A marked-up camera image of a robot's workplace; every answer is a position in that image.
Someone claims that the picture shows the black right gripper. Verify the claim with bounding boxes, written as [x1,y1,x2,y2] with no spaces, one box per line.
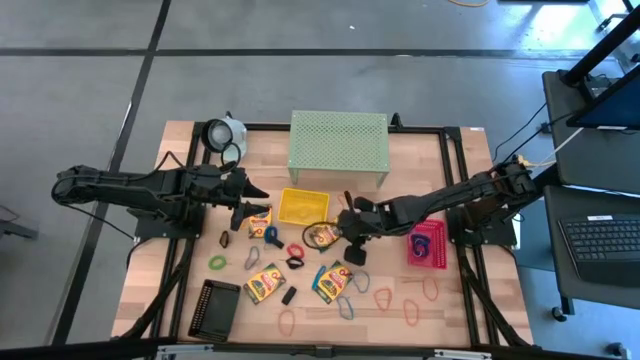
[337,190,386,267]

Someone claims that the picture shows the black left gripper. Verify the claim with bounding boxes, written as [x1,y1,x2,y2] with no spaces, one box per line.
[200,167,272,232]

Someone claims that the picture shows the yellow crayon box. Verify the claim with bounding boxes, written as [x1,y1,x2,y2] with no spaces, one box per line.
[312,260,354,305]
[308,224,342,253]
[242,262,287,306]
[248,204,274,239]

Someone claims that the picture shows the red plastic basket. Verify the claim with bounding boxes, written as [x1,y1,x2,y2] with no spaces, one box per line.
[407,218,449,271]

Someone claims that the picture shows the black plastic basket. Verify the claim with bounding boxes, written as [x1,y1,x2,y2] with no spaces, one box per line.
[187,278,242,344]

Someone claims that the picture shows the black keyboard desk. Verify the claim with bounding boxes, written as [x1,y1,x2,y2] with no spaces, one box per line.
[543,184,640,322]

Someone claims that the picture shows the black office desk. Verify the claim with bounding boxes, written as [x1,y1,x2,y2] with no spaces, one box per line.
[542,69,640,196]

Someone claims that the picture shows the yellow plastic basket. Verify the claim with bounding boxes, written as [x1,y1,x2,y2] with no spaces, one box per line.
[277,187,331,227]

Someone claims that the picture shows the dark blue rubber band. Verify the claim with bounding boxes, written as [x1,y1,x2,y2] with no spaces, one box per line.
[409,232,432,261]

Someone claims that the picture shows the grey rubber band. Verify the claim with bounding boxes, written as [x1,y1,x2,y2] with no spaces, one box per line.
[243,245,262,271]

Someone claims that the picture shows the green perforated metal shelf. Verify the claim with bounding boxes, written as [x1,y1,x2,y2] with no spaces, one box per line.
[287,110,391,189]

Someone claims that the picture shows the black overhead rig bar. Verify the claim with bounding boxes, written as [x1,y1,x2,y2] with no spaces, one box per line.
[0,337,640,360]

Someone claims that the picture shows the grey floor stand foot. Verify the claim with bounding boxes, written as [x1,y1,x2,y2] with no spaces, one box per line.
[0,203,40,241]

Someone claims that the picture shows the black computer keyboard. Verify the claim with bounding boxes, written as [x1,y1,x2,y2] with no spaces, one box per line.
[557,213,640,289]

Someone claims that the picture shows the black computer monitor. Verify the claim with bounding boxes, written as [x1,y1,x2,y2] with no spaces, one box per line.
[566,63,640,132]

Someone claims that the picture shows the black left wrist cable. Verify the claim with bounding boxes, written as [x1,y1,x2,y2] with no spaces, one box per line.
[219,142,243,174]

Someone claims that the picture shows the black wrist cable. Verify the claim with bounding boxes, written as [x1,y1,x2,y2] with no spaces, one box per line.
[301,221,344,252]
[219,142,243,174]

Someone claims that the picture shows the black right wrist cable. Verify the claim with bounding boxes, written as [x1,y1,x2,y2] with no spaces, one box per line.
[301,221,344,252]

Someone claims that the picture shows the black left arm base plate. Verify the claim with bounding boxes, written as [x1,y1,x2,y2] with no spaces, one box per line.
[127,202,206,240]

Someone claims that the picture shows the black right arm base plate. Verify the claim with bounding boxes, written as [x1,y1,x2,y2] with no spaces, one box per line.
[445,204,519,247]

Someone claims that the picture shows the black power cable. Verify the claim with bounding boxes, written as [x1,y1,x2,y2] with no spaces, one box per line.
[492,102,574,164]

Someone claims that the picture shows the white cable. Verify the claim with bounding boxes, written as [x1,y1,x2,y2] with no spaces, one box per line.
[529,127,585,169]

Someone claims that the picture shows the black monitor stand post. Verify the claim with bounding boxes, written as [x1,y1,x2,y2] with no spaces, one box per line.
[558,4,640,87]

